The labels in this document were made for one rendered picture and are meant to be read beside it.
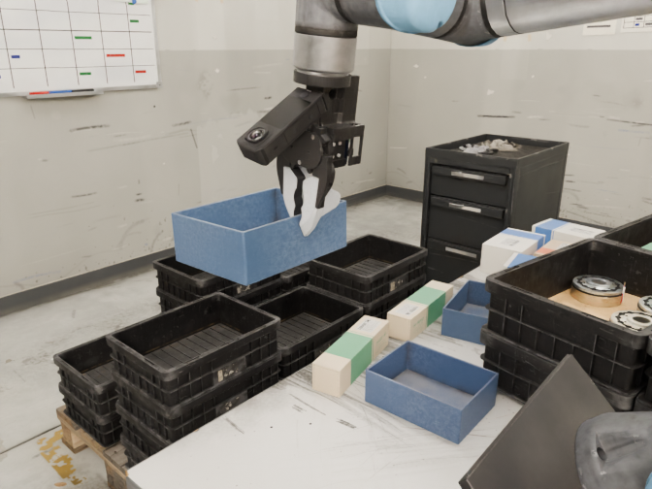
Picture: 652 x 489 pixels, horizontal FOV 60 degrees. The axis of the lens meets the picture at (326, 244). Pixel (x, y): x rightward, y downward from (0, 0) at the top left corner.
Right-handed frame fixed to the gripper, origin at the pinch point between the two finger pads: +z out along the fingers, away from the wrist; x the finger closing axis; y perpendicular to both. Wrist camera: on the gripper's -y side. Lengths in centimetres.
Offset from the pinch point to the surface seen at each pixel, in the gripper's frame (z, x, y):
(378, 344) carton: 40, 10, 38
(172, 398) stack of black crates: 67, 51, 12
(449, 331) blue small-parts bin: 41, 3, 56
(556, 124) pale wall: 44, 109, 379
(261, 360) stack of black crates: 69, 51, 41
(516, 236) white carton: 34, 14, 111
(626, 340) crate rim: 16, -35, 38
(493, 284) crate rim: 18.0, -10.7, 42.0
